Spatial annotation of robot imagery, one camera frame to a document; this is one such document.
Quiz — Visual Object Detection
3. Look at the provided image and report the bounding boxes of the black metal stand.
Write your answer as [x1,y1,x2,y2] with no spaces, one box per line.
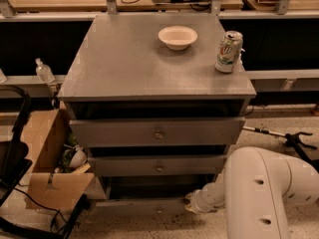
[243,126,319,172]

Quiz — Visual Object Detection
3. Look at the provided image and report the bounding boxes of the grey top drawer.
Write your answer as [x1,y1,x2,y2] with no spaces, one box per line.
[70,118,245,147]

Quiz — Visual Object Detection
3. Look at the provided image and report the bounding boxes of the black floor cable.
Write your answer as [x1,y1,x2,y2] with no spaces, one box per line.
[13,186,83,234]

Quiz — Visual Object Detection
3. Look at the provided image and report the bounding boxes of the black cart frame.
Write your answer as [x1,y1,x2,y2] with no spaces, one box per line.
[0,86,32,206]

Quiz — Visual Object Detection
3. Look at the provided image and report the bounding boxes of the grey drawer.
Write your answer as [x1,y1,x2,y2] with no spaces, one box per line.
[96,174,213,215]
[89,155,225,177]
[70,118,245,147]

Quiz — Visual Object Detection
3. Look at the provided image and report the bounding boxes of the grey middle drawer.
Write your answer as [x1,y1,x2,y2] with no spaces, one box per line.
[89,155,225,177]

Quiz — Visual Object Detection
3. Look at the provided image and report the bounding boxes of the brown cardboard box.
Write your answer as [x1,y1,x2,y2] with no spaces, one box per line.
[22,110,94,210]

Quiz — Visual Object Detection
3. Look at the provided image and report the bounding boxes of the white cup in box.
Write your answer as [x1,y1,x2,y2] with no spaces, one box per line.
[69,145,87,168]

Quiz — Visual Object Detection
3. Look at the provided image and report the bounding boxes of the grey bottom drawer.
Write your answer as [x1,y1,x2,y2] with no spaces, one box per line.
[96,174,213,215]

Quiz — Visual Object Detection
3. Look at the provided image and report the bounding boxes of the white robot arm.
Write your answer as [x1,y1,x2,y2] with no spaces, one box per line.
[185,146,319,239]

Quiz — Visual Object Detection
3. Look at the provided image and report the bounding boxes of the green white soda can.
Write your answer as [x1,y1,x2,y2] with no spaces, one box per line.
[215,31,243,74]

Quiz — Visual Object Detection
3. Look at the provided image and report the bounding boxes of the clear plastic bottle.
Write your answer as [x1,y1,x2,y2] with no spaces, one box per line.
[35,58,55,83]

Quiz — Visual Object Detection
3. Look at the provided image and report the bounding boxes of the grey drawer cabinet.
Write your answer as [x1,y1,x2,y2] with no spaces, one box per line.
[57,12,257,200]

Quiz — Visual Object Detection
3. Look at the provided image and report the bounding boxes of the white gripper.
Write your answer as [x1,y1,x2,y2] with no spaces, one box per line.
[184,182,225,214]

